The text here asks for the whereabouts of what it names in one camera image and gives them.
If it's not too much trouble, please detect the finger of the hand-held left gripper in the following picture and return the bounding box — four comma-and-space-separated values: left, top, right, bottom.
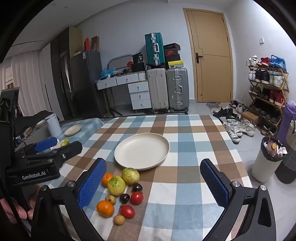
22, 141, 83, 166
15, 137, 59, 156

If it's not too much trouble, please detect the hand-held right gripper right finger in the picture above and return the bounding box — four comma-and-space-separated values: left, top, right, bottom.
199, 159, 278, 241

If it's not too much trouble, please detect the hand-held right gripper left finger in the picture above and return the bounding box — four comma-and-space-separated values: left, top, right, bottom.
31, 158, 107, 241

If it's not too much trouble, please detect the small orange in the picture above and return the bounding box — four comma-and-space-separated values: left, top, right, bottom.
101, 173, 114, 188

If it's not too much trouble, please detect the green guava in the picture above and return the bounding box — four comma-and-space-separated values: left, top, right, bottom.
107, 176, 126, 197

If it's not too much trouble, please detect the large orange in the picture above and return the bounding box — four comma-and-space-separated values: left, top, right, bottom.
96, 200, 115, 218

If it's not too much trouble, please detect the yellow guava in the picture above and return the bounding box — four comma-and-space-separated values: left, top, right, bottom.
122, 167, 140, 185

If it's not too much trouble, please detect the red tomato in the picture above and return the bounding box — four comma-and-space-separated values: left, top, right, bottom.
130, 191, 144, 205
120, 204, 136, 219

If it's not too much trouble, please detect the large cream plate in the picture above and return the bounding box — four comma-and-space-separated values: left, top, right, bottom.
114, 133, 170, 171

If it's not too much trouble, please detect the person's left hand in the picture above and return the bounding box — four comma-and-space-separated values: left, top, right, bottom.
0, 184, 41, 224

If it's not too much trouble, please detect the white cylindrical container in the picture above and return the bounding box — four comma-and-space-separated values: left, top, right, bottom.
45, 113, 62, 138

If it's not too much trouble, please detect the small cream plate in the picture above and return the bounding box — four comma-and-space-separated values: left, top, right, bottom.
64, 124, 83, 136

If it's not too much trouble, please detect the light blue checkered cloth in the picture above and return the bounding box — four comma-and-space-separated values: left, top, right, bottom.
60, 118, 104, 149

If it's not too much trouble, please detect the checkered tablecloth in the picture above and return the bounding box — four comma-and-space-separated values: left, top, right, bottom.
40, 114, 253, 241

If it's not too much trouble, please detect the white trash bin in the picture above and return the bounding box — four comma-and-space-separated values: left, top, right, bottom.
252, 136, 288, 183

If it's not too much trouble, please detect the pile of sneakers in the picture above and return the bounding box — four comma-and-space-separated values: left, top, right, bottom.
212, 100, 256, 144

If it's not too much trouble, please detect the white curtain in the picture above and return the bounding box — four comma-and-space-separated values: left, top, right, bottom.
10, 50, 47, 116

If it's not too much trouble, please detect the dark grey fridge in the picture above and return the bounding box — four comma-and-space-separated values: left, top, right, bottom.
69, 50, 107, 118

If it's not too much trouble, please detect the small cardboard box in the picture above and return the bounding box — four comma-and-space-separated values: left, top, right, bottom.
240, 111, 259, 126

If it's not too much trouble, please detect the woven laundry basket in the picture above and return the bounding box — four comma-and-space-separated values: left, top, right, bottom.
275, 120, 296, 184

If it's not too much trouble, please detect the dark brown wardrobe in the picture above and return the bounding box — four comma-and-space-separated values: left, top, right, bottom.
50, 27, 82, 121

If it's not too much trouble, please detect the grey door mat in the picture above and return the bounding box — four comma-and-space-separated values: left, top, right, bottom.
206, 102, 223, 114

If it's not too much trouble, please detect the white drawer desk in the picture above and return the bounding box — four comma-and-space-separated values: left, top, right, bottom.
96, 71, 153, 110

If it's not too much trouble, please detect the silver suitcase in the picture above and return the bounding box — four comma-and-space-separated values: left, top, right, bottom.
166, 68, 189, 112

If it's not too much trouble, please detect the beige suitcase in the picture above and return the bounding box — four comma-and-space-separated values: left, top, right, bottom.
147, 68, 169, 111

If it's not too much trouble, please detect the grey arched chair back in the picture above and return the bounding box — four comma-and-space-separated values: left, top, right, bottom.
107, 54, 132, 68

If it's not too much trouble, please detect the large tan cardboard sheet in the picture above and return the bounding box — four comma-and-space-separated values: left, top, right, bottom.
69, 27, 83, 58

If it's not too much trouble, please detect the tan wooden door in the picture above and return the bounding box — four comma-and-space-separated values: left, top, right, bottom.
183, 8, 233, 103

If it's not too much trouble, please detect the black bag with label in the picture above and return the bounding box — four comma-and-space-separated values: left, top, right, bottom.
132, 53, 146, 72

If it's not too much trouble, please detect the shoe collection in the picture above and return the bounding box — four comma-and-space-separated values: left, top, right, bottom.
245, 55, 288, 135

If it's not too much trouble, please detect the black yellow shoe box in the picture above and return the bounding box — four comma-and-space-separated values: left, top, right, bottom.
167, 60, 185, 69

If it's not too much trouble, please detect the teal suitcase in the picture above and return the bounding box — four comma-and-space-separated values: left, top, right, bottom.
145, 33, 166, 66

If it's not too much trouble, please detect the black red shoe box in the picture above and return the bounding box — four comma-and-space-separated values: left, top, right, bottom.
164, 49, 180, 62

